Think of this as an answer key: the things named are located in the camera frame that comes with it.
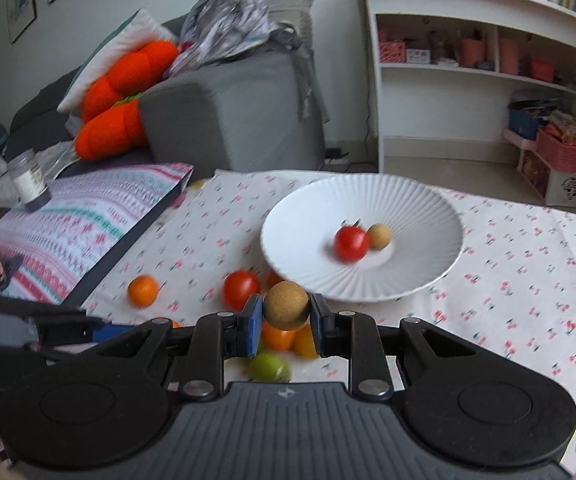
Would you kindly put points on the small tan cork ball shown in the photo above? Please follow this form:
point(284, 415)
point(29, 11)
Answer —
point(379, 236)

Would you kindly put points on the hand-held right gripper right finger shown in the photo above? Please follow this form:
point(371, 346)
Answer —
point(320, 331)

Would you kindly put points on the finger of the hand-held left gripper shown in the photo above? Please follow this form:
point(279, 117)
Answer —
point(113, 333)
point(43, 312)

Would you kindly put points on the light green tomato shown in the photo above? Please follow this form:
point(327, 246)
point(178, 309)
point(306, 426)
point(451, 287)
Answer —
point(268, 367)

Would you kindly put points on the striped patterned cushion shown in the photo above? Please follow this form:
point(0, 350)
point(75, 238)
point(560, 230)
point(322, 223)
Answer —
point(78, 230)

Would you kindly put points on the white pillow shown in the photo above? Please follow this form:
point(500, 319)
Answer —
point(118, 45)

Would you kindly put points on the blue storage box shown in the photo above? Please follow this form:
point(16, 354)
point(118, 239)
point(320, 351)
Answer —
point(525, 121)

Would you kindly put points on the orange tomato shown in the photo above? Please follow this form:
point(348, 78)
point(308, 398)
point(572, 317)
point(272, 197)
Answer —
point(278, 339)

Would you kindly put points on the orange mandarin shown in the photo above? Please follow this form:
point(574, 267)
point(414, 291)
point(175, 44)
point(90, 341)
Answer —
point(143, 291)

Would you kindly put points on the glass jar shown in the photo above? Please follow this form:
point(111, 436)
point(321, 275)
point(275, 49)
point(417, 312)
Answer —
point(28, 180)

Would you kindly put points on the pink woven basket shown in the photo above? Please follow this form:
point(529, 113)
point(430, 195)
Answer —
point(570, 152)

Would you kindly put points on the large red tomato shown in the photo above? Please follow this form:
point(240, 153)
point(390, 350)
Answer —
point(240, 289)

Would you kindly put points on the pile of folded cloths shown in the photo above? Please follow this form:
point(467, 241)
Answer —
point(575, 122)

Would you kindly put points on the white ribbed plate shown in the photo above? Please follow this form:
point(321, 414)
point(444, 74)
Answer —
point(407, 210)

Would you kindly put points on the small white box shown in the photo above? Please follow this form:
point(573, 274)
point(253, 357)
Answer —
point(417, 55)

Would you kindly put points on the pink crate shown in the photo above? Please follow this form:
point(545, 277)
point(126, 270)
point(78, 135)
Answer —
point(391, 52)

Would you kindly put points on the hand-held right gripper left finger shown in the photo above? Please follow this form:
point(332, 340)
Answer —
point(252, 327)

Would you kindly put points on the crumpled grey bag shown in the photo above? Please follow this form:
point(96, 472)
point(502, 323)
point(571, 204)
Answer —
point(228, 15)

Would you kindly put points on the grey sofa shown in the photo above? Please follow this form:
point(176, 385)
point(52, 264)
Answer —
point(233, 110)

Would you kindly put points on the small red basket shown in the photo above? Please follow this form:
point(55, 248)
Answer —
point(542, 70)

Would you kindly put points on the red tomato with stem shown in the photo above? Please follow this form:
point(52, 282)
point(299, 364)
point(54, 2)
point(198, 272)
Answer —
point(350, 244)

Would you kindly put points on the cherry print tablecloth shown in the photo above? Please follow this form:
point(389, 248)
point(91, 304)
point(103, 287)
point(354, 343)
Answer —
point(492, 270)

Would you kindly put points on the pink pot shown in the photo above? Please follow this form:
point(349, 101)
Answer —
point(510, 56)
point(472, 52)

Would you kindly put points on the orange plush toy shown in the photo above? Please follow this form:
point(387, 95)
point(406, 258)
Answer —
point(118, 125)

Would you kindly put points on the power strip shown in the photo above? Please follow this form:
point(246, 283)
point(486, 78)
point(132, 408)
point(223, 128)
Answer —
point(335, 153)

